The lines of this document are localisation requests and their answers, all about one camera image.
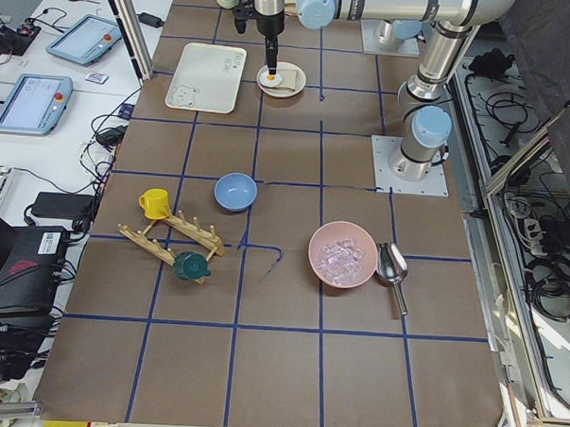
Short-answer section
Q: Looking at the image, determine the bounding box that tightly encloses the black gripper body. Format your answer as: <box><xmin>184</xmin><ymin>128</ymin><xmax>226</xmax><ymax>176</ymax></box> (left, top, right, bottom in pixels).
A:
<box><xmin>233</xmin><ymin>0</ymin><xmax>285</xmax><ymax>36</ymax></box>

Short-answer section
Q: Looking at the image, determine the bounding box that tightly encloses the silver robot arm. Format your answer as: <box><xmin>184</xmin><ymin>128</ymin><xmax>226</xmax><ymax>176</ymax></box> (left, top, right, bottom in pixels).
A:
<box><xmin>296</xmin><ymin>0</ymin><xmax>516</xmax><ymax>181</ymax></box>

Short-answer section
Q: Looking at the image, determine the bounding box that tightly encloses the bottom bread slice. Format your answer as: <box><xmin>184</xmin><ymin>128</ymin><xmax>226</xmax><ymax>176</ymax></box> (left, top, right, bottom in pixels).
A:
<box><xmin>277</xmin><ymin>68</ymin><xmax>300</xmax><ymax>92</ymax></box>

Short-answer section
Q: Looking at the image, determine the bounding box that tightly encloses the white round plate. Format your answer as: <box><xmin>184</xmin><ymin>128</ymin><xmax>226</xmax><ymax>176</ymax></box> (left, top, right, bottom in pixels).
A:
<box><xmin>257</xmin><ymin>62</ymin><xmax>307</xmax><ymax>98</ymax></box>

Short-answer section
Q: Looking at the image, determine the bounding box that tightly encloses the fried egg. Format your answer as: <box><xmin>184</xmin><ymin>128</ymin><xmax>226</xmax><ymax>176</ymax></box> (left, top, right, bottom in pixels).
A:
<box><xmin>258</xmin><ymin>70</ymin><xmax>284</xmax><ymax>88</ymax></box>

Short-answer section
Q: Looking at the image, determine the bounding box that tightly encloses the cream bear tray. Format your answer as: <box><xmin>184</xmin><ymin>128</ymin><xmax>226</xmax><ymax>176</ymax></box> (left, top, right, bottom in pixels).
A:
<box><xmin>164</xmin><ymin>43</ymin><xmax>247</xmax><ymax>114</ymax></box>

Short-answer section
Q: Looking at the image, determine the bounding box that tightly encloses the black power adapter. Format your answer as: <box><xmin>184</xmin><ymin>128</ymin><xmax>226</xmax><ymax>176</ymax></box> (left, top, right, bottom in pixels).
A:
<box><xmin>137</xmin><ymin>12</ymin><xmax>164</xmax><ymax>28</ymax></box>

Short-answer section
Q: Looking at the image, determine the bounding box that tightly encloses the blue bowl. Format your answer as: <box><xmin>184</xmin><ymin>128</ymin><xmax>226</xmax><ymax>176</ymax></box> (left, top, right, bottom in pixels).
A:
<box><xmin>214</xmin><ymin>173</ymin><xmax>258</xmax><ymax>213</ymax></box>

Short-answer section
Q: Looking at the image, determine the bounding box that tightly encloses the upper teach pendant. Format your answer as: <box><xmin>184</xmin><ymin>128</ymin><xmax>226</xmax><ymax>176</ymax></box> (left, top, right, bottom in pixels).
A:
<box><xmin>46</xmin><ymin>14</ymin><xmax>122</xmax><ymax>66</ymax></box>

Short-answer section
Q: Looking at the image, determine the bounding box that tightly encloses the teach pendant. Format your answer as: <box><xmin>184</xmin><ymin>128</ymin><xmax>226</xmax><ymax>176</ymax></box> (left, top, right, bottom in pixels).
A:
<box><xmin>46</xmin><ymin>14</ymin><xmax>122</xmax><ymax>66</ymax></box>
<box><xmin>0</xmin><ymin>74</ymin><xmax>73</xmax><ymax>136</ymax></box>

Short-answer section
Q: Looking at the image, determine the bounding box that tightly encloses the yellow mug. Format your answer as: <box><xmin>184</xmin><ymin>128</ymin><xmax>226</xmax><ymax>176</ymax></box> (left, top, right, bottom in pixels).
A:
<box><xmin>138</xmin><ymin>188</ymin><xmax>172</xmax><ymax>220</ymax></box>

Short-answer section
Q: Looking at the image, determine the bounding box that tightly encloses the wooden dish rack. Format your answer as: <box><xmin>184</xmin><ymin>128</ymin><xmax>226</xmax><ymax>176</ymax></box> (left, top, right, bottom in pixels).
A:
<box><xmin>115</xmin><ymin>206</ymin><xmax>229</xmax><ymax>286</ymax></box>

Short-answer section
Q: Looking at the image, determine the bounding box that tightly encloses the pink bowl with ice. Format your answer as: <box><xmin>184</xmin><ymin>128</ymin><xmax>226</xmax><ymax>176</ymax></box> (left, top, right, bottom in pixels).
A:
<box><xmin>308</xmin><ymin>220</ymin><xmax>378</xmax><ymax>289</ymax></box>

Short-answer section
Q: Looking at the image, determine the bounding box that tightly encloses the dark green mug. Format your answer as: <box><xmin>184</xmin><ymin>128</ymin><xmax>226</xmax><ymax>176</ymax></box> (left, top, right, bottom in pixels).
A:
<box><xmin>173</xmin><ymin>250</ymin><xmax>211</xmax><ymax>281</ymax></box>

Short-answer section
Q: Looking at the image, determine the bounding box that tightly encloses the lower teach pendant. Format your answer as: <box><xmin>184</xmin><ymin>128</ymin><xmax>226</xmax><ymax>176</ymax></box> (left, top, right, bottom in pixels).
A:
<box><xmin>0</xmin><ymin>74</ymin><xmax>73</xmax><ymax>136</ymax></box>

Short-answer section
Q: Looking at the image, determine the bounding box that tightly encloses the metal scoop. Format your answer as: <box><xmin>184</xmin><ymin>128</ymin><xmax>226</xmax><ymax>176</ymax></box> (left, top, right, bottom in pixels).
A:
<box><xmin>376</xmin><ymin>242</ymin><xmax>408</xmax><ymax>316</ymax></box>

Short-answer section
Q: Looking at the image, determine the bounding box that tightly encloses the black computer box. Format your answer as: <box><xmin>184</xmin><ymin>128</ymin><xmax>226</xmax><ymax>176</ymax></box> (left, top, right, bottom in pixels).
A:
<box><xmin>0</xmin><ymin>224</ymin><xmax>69</xmax><ymax>317</ymax></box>

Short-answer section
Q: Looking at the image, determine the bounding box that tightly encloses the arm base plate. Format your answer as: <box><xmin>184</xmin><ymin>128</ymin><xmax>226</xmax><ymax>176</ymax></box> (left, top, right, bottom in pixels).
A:
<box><xmin>371</xmin><ymin>135</ymin><xmax>449</xmax><ymax>196</ymax></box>
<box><xmin>361</xmin><ymin>20</ymin><xmax>422</xmax><ymax>58</ymax></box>

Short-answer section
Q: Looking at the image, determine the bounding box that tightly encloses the aluminium frame post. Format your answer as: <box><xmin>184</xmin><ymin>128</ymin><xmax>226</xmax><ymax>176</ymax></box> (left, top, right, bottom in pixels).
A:
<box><xmin>107</xmin><ymin>0</ymin><xmax>154</xmax><ymax>80</ymax></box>

